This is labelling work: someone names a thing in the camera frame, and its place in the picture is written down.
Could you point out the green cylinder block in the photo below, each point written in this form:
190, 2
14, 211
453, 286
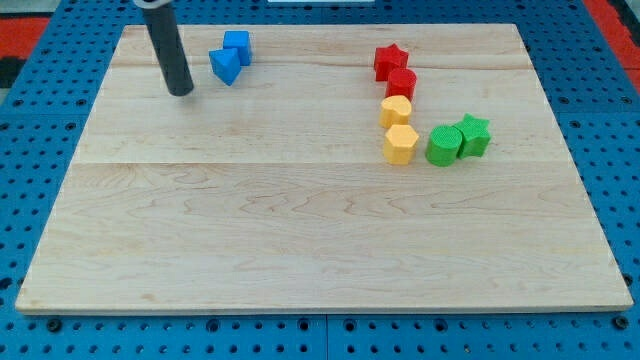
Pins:
443, 145

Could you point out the yellow hexagon block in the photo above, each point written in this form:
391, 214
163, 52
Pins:
400, 143

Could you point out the red cylinder block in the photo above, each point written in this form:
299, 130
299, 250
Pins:
401, 81

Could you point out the green star block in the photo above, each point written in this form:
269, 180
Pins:
475, 136

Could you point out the light wooden board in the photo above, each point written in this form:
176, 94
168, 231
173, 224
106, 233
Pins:
272, 195

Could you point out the blue triangle block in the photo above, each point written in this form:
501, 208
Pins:
225, 64

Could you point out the blue cube block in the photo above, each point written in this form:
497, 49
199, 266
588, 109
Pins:
240, 41

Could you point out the red star block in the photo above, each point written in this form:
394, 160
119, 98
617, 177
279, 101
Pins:
387, 59

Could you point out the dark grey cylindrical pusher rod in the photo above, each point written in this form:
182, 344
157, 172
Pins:
161, 25

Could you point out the yellow heart block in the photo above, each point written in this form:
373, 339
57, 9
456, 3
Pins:
395, 110

